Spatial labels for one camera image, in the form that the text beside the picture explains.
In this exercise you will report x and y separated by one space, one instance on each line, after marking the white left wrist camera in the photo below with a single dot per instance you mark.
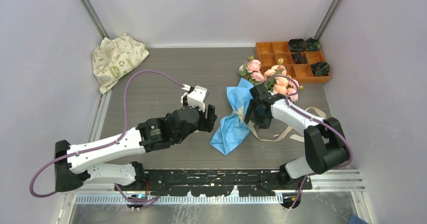
194 97

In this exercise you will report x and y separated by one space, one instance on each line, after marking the dark rolled fabric item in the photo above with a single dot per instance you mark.
312 45
299 58
297 45
320 69

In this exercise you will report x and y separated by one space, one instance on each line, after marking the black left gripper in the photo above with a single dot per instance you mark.
207 124

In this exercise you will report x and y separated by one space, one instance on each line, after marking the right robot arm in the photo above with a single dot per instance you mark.
325 145

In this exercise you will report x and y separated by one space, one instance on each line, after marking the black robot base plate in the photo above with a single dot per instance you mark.
213 183

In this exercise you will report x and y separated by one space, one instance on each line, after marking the blue wrapping paper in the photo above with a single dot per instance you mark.
232 130

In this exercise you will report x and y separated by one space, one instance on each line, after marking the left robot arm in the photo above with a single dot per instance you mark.
88 163

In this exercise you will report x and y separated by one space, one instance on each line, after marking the patterned cream cloth bag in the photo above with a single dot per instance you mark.
114 58

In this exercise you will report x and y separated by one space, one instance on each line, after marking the metal corner rail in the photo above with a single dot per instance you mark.
327 18
87 5

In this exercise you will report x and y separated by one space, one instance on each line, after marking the wooden compartment tray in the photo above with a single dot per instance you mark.
269 53

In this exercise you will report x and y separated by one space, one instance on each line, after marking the pink flower bouquet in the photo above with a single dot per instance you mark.
276 78

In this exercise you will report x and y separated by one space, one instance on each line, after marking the metal corner rail left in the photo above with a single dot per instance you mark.
87 5

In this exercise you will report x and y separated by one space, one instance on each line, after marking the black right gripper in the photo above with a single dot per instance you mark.
264 123

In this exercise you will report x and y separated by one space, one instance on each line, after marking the beige printed ribbon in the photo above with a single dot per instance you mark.
278 137

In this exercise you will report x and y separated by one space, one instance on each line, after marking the metal corner rail right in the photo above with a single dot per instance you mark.
327 18

